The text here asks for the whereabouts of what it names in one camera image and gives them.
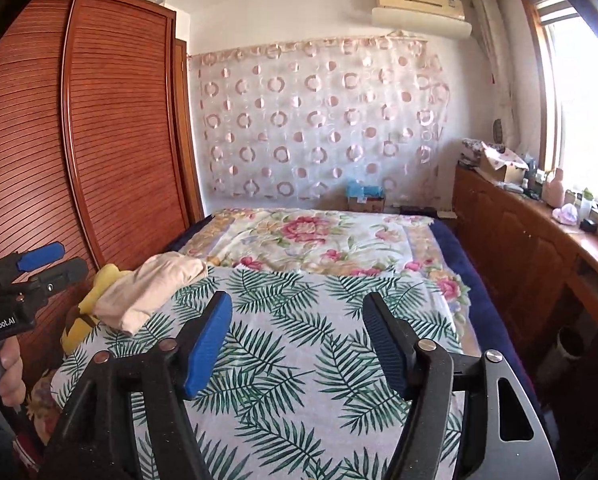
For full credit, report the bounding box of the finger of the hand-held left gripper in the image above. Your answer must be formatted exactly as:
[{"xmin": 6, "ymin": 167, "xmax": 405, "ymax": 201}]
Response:
[
  {"xmin": 26, "ymin": 257, "xmax": 89, "ymax": 288},
  {"xmin": 16, "ymin": 241, "xmax": 66, "ymax": 272}
]

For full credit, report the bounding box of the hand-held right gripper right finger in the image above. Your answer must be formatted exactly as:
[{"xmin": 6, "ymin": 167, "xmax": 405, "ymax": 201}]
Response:
[{"xmin": 361, "ymin": 291, "xmax": 560, "ymax": 480}]

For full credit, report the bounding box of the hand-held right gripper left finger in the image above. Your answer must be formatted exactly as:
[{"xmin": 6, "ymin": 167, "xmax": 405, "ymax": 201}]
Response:
[{"xmin": 39, "ymin": 290, "xmax": 234, "ymax": 480}]

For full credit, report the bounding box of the beige printed t-shirt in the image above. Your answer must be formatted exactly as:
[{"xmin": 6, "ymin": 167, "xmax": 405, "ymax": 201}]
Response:
[{"xmin": 93, "ymin": 252, "xmax": 210, "ymax": 337}]

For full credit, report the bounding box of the person's left hand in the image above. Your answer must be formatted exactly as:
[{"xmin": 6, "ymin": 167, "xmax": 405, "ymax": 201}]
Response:
[{"xmin": 0, "ymin": 332, "xmax": 28, "ymax": 412}]

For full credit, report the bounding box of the yellow plush toy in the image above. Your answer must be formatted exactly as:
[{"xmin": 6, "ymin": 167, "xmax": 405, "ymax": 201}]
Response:
[{"xmin": 60, "ymin": 263, "xmax": 135, "ymax": 356}]

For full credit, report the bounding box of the leaf print bedsheet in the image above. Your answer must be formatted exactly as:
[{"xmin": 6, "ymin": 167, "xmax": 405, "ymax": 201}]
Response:
[{"xmin": 52, "ymin": 265, "xmax": 467, "ymax": 480}]

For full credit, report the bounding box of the orange floral cushion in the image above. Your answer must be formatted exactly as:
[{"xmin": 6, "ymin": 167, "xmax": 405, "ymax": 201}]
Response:
[{"xmin": 26, "ymin": 372, "xmax": 65, "ymax": 446}]

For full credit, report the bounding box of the floral quilt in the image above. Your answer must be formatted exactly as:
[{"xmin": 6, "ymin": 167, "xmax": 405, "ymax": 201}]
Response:
[{"xmin": 179, "ymin": 208, "xmax": 472, "ymax": 321}]

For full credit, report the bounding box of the cardboard box with blue cloth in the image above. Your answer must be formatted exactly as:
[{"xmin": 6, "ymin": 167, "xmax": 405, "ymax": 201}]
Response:
[{"xmin": 346, "ymin": 180, "xmax": 387, "ymax": 213}]

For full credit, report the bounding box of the wooden sideboard cabinet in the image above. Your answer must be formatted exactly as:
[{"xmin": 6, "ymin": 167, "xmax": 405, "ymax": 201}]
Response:
[{"xmin": 451, "ymin": 164, "xmax": 598, "ymax": 411}]

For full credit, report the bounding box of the grey waste bin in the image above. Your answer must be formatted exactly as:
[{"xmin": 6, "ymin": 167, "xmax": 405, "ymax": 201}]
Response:
[{"xmin": 538, "ymin": 326, "xmax": 587, "ymax": 388}]

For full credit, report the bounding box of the open cardboard box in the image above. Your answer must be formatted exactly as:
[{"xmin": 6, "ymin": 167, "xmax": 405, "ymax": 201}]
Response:
[{"xmin": 479, "ymin": 142, "xmax": 530, "ymax": 183}]

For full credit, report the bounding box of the stack of floral boxes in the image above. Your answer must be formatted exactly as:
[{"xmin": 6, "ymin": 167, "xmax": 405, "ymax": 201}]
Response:
[{"xmin": 458, "ymin": 138, "xmax": 486, "ymax": 166}]

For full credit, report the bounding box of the white plastic bag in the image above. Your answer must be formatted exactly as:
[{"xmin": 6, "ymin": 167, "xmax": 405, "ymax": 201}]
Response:
[{"xmin": 551, "ymin": 204, "xmax": 580, "ymax": 225}]

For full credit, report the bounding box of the circle patterned sheer curtain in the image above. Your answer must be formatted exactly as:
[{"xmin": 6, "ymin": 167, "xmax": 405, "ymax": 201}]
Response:
[{"xmin": 186, "ymin": 35, "xmax": 452, "ymax": 201}]

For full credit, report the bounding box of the wooden framed window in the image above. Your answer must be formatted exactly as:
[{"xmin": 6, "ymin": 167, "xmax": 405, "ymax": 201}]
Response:
[{"xmin": 519, "ymin": 0, "xmax": 598, "ymax": 211}]

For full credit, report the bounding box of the white window curtain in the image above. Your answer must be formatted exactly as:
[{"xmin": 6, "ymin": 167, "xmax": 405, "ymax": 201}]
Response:
[{"xmin": 471, "ymin": 0, "xmax": 522, "ymax": 151}]

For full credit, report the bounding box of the wall air conditioner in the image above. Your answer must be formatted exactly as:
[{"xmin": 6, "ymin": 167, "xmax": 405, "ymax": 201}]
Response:
[{"xmin": 371, "ymin": 0, "xmax": 472, "ymax": 41}]

